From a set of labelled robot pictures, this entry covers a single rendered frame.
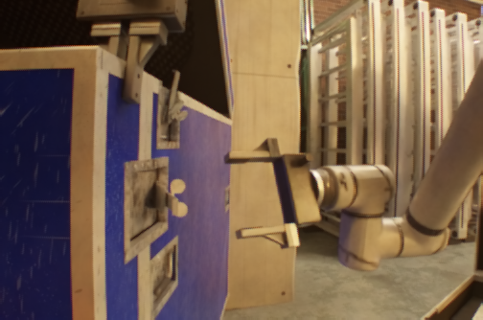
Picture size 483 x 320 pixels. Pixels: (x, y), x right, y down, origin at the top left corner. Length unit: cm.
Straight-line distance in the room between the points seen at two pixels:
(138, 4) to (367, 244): 59
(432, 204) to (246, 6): 140
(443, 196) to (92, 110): 61
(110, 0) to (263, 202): 143
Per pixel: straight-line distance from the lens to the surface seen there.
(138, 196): 51
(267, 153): 61
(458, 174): 69
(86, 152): 36
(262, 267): 184
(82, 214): 37
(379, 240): 74
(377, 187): 70
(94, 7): 47
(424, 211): 75
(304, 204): 60
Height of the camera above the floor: 86
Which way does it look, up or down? 1 degrees up
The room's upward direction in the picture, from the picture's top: 1 degrees clockwise
